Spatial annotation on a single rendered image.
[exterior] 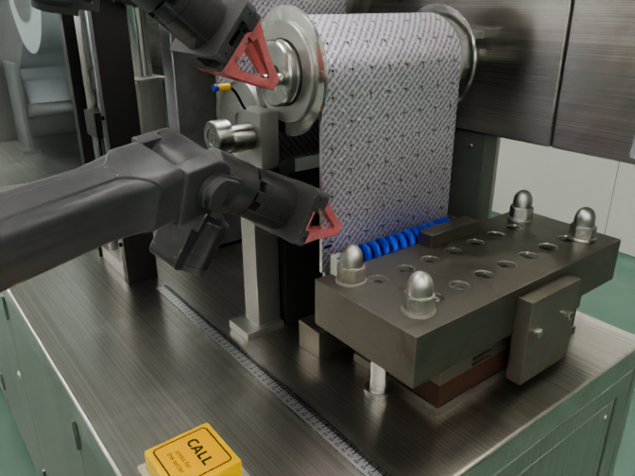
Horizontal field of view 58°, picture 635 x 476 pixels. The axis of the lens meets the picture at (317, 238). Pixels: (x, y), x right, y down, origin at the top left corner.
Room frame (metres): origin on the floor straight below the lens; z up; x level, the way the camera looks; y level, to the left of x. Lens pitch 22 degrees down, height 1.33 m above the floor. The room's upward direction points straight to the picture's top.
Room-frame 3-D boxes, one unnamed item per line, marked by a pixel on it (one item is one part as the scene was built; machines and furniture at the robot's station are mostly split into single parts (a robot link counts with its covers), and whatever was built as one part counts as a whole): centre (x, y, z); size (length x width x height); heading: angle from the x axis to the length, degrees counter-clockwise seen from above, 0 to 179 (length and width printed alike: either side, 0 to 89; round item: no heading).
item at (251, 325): (0.70, 0.09, 1.05); 0.06 x 0.05 x 0.31; 128
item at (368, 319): (0.66, -0.20, 1.00); 0.40 x 0.16 x 0.06; 128
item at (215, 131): (0.68, 0.12, 1.18); 0.04 x 0.02 x 0.04; 38
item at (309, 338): (0.73, -0.10, 0.92); 0.28 x 0.04 x 0.04; 128
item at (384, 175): (0.73, -0.10, 1.10); 0.23 x 0.01 x 0.18; 128
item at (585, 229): (0.72, -0.36, 1.05); 0.04 x 0.04 x 0.04
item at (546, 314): (0.59, -0.27, 0.96); 0.10 x 0.03 x 0.11; 128
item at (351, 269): (0.59, -0.04, 1.05); 0.04 x 0.04 x 0.04
